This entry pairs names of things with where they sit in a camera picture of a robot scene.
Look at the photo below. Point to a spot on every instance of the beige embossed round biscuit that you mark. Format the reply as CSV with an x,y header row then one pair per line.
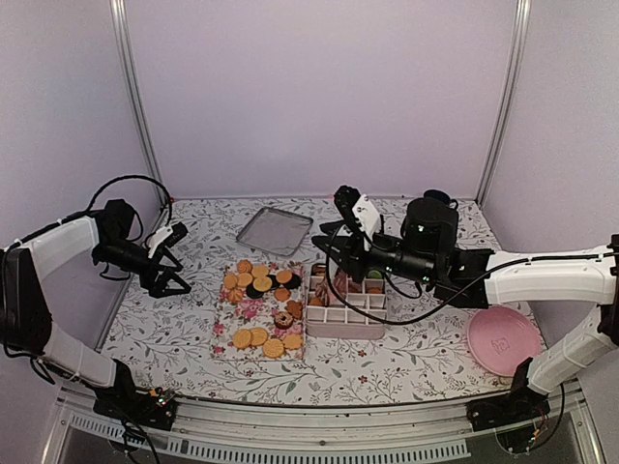
x,y
273,348

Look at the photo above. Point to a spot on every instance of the floral rectangular tray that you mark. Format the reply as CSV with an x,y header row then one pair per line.
x,y
249,299

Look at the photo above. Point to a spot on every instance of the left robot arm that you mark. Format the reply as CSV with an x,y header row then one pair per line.
x,y
37,297

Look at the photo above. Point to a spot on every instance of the chocolate sprinkle donut cookie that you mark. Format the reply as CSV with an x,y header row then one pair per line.
x,y
283,320

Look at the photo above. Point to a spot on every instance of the dark blue mug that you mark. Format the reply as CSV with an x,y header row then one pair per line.
x,y
442,197

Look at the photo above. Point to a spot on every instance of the pink plate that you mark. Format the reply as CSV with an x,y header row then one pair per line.
x,y
500,339

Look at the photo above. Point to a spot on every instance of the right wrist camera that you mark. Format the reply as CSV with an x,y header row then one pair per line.
x,y
358,212

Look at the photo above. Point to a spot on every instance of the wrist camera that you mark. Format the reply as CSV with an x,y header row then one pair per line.
x,y
358,212
166,236

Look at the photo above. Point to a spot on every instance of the metal frame post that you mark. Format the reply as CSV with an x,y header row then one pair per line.
x,y
123,39
508,94

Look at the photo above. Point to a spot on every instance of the left metal frame post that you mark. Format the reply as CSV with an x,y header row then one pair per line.
x,y
123,39

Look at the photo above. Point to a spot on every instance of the metal tin lid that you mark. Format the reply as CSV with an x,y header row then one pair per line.
x,y
275,231

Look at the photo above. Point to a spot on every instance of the tan round cookie on black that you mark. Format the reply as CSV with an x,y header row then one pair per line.
x,y
284,277

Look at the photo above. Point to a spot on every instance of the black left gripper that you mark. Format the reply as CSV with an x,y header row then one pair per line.
x,y
148,278

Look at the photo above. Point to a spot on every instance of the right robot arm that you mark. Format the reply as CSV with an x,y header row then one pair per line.
x,y
426,253

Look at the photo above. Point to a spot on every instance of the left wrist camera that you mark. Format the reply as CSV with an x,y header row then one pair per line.
x,y
166,236

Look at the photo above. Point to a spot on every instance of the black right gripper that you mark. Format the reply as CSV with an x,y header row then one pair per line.
x,y
351,254

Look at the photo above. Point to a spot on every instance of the right metal frame post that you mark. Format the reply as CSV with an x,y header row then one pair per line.
x,y
508,94

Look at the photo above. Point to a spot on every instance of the pink divided cookie tin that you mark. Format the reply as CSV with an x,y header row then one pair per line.
x,y
339,320

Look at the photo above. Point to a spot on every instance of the metal serving tongs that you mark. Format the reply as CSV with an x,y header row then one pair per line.
x,y
328,290

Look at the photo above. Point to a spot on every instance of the aluminium front rail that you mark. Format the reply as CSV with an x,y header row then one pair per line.
x,y
214,431

